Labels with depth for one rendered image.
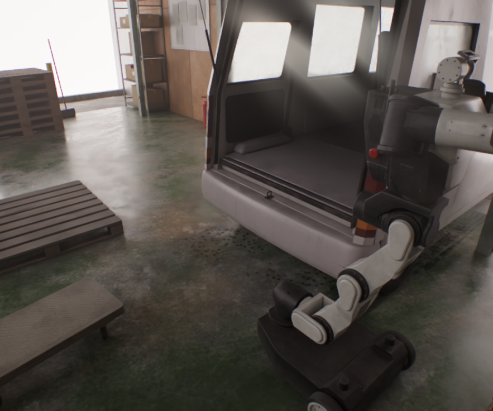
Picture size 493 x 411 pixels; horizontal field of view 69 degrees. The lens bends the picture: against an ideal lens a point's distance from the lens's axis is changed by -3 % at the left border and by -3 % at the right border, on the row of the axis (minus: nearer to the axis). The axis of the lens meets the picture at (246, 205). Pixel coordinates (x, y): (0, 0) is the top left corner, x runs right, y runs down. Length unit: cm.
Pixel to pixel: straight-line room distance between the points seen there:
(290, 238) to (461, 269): 135
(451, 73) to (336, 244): 110
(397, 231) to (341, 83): 254
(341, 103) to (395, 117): 274
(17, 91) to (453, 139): 609
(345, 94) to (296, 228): 194
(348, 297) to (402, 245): 35
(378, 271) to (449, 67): 72
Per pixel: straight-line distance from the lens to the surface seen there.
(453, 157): 113
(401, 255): 133
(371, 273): 148
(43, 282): 283
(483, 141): 97
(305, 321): 179
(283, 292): 189
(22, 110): 655
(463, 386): 218
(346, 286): 151
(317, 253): 207
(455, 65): 116
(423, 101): 102
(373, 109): 123
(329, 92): 356
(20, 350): 207
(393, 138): 100
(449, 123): 98
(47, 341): 206
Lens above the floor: 154
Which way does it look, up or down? 26 degrees down
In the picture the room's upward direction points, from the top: straight up
